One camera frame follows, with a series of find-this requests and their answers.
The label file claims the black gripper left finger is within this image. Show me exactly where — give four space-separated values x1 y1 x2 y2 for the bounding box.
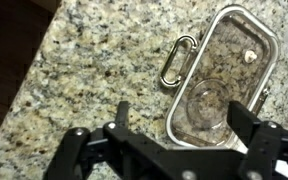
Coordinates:
115 101 129 127

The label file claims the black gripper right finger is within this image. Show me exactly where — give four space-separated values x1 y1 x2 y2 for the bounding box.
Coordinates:
227 101 281 147

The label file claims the clear lid with metal clips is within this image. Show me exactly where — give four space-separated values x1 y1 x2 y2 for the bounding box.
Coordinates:
160 4 279 149

